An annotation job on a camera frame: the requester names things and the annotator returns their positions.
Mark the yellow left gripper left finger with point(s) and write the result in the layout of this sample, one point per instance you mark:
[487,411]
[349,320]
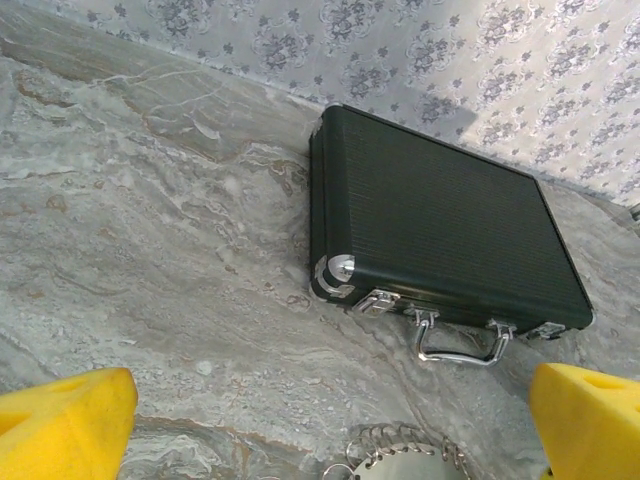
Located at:
[60,430]

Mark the metal disc with key rings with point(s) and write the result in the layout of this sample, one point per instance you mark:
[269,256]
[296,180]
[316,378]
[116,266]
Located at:
[400,465]

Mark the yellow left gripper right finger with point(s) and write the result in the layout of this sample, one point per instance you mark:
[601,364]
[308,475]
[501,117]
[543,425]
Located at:
[595,430]

